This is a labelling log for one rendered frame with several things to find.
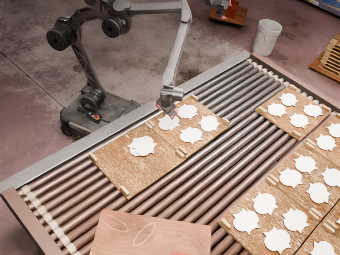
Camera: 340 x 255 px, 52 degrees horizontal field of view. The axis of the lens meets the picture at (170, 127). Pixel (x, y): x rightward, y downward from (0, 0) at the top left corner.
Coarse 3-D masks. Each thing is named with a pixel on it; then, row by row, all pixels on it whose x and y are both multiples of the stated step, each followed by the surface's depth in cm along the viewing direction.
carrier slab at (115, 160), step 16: (144, 128) 208; (112, 144) 197; (128, 144) 198; (160, 144) 201; (112, 160) 189; (128, 160) 190; (144, 160) 192; (160, 160) 193; (176, 160) 195; (112, 176) 182; (128, 176) 183; (144, 176) 185; (160, 176) 186
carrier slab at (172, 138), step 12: (204, 108) 227; (156, 120) 214; (180, 120) 216; (192, 120) 218; (156, 132) 207; (168, 132) 209; (180, 132) 210; (204, 132) 212; (216, 132) 213; (180, 144) 203; (204, 144) 206
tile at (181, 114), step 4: (184, 104) 226; (180, 108) 223; (184, 108) 223; (188, 108) 224; (192, 108) 224; (196, 108) 225; (180, 112) 220; (184, 112) 221; (188, 112) 221; (192, 112) 222; (180, 116) 218; (184, 116) 218; (188, 116) 219; (192, 116) 219
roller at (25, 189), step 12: (252, 60) 276; (228, 72) 260; (204, 84) 247; (144, 120) 215; (120, 132) 206; (84, 156) 191; (60, 168) 183; (36, 180) 177; (48, 180) 179; (24, 192) 172
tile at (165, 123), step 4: (164, 116) 216; (168, 116) 216; (172, 116) 217; (176, 116) 217; (160, 120) 213; (164, 120) 214; (168, 120) 214; (172, 120) 214; (176, 120) 215; (160, 124) 211; (164, 124) 211; (168, 124) 212; (172, 124) 212; (176, 124) 212; (160, 128) 209; (164, 128) 209; (168, 128) 210; (172, 128) 210
